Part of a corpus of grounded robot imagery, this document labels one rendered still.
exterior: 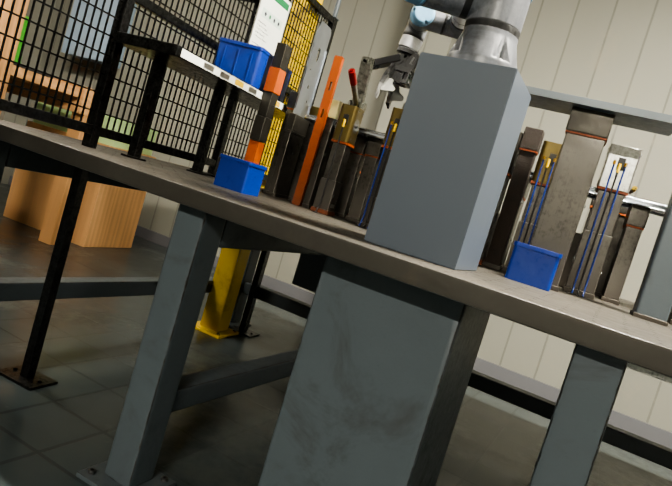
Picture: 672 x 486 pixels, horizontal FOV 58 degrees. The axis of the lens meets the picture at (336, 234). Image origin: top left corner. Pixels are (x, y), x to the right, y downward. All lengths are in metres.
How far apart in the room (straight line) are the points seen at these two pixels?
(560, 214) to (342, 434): 0.76
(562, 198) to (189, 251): 0.90
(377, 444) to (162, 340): 0.52
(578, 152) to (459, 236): 0.52
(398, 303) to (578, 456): 0.40
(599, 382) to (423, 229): 0.42
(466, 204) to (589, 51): 2.75
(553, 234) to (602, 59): 2.36
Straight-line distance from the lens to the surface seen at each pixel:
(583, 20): 3.93
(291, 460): 1.32
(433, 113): 1.24
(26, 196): 4.40
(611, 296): 1.90
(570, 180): 1.60
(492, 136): 1.20
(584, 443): 1.09
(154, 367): 1.42
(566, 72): 3.84
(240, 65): 2.08
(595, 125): 1.61
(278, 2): 2.52
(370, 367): 1.20
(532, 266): 1.47
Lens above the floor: 0.78
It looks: 4 degrees down
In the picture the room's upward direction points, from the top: 17 degrees clockwise
